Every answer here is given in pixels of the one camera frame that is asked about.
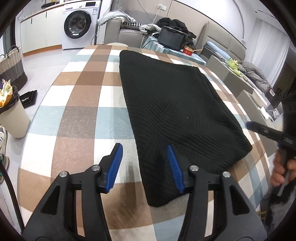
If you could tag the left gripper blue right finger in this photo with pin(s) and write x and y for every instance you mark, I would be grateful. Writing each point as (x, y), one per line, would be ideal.
(179, 166)

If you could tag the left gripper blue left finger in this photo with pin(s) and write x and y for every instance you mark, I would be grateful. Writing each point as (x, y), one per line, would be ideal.
(109, 166)

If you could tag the black knit sweater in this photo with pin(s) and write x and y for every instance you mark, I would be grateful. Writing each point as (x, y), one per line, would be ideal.
(171, 105)

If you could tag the black clothes pile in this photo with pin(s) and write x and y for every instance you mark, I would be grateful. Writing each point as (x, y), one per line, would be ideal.
(180, 26)

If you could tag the right hand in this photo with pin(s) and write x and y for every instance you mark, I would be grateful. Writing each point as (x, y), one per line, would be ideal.
(277, 177)

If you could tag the grey cabinet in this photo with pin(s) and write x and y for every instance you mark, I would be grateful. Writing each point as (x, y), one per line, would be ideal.
(244, 93)

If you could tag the checkered table cloth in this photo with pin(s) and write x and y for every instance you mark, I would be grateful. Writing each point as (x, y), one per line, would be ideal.
(82, 116)

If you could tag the green plush toy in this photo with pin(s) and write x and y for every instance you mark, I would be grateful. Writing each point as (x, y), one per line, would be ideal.
(233, 65)

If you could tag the black tray on floor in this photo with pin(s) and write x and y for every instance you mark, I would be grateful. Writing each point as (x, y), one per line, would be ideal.
(29, 99)

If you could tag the beige trash bin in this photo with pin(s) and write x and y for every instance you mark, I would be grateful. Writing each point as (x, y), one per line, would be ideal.
(13, 115)

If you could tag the sneaker on floor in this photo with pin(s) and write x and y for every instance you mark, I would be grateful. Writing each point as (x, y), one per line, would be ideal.
(4, 159)

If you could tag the red bowl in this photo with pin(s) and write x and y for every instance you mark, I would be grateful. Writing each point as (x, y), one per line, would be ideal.
(188, 51)

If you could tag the white round stool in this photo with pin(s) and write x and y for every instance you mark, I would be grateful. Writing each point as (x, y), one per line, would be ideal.
(117, 44)

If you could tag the teal checkered side table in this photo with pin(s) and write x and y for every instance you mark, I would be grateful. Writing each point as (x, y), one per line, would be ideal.
(152, 43)

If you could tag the black box on side table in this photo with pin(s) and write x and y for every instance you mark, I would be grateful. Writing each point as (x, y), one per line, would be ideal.
(171, 38)

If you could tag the grey sofa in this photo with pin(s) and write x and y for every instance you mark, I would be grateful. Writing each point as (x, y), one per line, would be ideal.
(116, 33)

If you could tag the woven laundry basket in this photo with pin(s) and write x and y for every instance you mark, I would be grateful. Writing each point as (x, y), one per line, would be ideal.
(12, 68)

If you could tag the white washing machine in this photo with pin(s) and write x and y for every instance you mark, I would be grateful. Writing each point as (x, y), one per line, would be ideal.
(80, 24)

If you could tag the white kitchen cabinets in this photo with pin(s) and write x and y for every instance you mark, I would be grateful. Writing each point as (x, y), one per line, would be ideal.
(42, 31)

